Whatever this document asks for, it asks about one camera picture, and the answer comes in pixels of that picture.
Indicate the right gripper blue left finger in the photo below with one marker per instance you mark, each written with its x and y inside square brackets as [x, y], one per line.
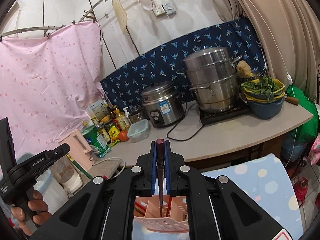
[153, 166]

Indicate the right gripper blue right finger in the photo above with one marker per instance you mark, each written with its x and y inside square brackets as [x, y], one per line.
[167, 153]

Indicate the bright red chopstick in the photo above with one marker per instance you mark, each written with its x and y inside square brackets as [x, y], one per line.
[140, 209]
[169, 206]

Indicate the clear food storage container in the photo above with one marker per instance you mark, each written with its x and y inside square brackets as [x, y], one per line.
[138, 131]

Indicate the red tomato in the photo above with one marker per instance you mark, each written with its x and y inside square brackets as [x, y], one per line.
[123, 136]

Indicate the small steel lidded pot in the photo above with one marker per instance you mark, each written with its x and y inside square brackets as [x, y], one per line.
[136, 114]

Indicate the cooking oil bottle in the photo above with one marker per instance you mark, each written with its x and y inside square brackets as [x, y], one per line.
[122, 120]

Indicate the yellow snack packet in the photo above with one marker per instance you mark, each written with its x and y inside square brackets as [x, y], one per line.
[114, 133]

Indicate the silver rice cooker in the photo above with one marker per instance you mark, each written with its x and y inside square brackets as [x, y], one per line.
[162, 104]

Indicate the black induction cooktop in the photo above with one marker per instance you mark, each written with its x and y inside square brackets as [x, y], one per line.
[240, 108]

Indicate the white blender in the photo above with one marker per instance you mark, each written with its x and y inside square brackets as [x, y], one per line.
[66, 175]

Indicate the green tin can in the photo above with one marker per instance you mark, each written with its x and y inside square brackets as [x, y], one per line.
[96, 141]

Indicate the pink electric kettle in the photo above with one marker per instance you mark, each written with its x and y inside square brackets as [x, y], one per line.
[80, 150]

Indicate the white box with print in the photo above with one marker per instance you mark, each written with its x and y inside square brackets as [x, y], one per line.
[97, 111]

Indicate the pink perforated utensil basket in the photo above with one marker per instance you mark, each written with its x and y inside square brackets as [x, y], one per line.
[155, 218]

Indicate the stainless steel steamer pot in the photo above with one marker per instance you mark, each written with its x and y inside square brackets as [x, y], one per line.
[211, 74]

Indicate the pink floral curtain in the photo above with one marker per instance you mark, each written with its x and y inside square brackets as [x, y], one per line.
[47, 84]

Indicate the blue bowl with greens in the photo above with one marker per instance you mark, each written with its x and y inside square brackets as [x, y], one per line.
[264, 96]

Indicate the navy leaf print cloth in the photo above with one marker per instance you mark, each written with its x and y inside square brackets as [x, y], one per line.
[123, 87]

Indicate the green plastic bag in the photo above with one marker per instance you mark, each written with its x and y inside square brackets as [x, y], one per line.
[309, 129]

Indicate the hanging yellow cutting board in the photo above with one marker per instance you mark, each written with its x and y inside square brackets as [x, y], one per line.
[121, 14]

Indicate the beige curtain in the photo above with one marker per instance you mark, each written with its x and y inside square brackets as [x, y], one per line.
[288, 31]

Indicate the wall power socket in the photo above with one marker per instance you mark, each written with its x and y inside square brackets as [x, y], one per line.
[164, 9]

